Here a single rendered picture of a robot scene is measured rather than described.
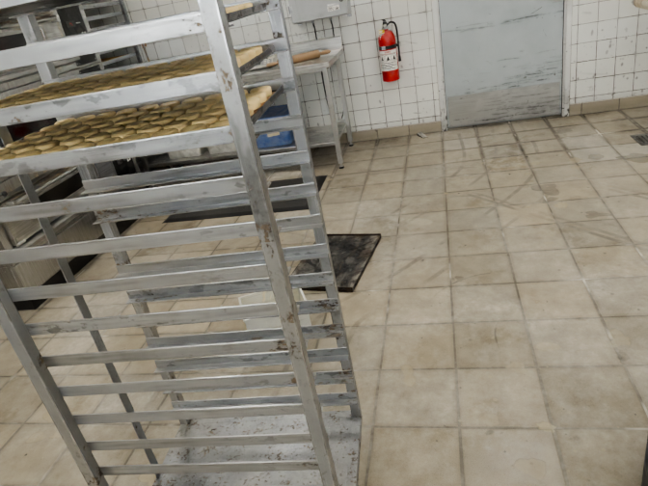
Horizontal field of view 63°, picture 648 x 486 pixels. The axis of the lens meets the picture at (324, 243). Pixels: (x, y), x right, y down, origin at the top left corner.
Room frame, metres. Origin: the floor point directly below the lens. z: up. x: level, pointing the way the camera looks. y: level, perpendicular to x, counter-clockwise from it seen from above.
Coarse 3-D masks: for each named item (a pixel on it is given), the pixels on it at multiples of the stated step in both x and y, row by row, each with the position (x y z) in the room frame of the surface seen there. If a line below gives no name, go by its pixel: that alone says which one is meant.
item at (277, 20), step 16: (272, 16) 1.31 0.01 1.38; (272, 32) 1.31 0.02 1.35; (288, 48) 1.31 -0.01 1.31; (288, 64) 1.31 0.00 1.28; (288, 96) 1.31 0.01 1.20; (304, 128) 1.31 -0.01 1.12; (304, 144) 1.31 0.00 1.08; (304, 176) 1.31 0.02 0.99; (320, 208) 1.31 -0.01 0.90; (320, 240) 1.31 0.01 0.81; (336, 288) 1.31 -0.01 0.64; (336, 320) 1.31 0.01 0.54; (352, 368) 1.32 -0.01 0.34; (352, 384) 1.31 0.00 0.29; (352, 416) 1.31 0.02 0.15
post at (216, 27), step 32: (224, 32) 0.86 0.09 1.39; (224, 64) 0.87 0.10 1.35; (224, 96) 0.87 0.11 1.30; (256, 160) 0.87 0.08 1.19; (256, 192) 0.87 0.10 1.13; (256, 224) 0.87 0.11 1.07; (288, 288) 0.87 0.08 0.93; (288, 320) 0.87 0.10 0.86; (288, 352) 0.87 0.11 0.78; (320, 416) 0.88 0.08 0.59; (320, 448) 0.87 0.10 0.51
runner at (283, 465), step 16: (160, 464) 1.01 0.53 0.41; (176, 464) 0.98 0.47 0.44; (192, 464) 0.97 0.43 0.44; (208, 464) 0.96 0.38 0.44; (224, 464) 0.95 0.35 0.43; (240, 464) 0.94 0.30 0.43; (256, 464) 0.93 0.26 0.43; (272, 464) 0.92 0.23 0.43; (288, 464) 0.91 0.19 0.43; (304, 464) 0.91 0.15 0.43
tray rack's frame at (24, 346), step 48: (48, 240) 1.21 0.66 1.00; (0, 288) 1.00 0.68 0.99; (96, 336) 1.23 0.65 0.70; (48, 384) 1.00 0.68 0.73; (144, 432) 1.24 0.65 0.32; (192, 432) 1.38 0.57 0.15; (240, 432) 1.34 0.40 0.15; (288, 432) 1.30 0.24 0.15; (336, 432) 1.26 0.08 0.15; (96, 480) 0.99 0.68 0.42; (192, 480) 1.18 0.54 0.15; (240, 480) 1.14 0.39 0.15; (288, 480) 1.11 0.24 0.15
